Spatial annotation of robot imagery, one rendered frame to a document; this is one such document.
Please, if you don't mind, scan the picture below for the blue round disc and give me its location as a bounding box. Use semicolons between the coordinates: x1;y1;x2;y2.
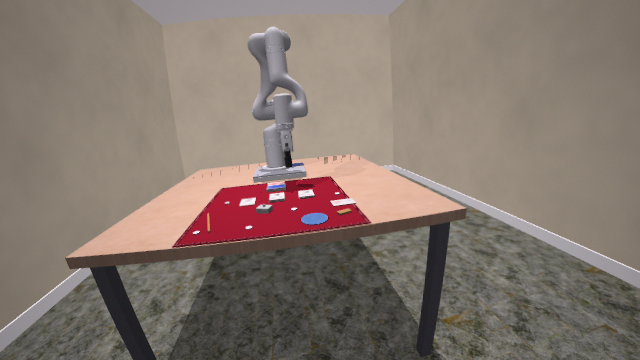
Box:
301;213;328;225

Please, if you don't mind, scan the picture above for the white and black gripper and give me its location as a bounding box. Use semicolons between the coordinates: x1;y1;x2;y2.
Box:
277;129;293;167

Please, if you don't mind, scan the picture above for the dark red card cloth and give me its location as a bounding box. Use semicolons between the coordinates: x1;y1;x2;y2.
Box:
178;177;366;245

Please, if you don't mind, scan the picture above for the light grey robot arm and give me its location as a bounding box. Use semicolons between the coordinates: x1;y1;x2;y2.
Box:
248;27;308;171

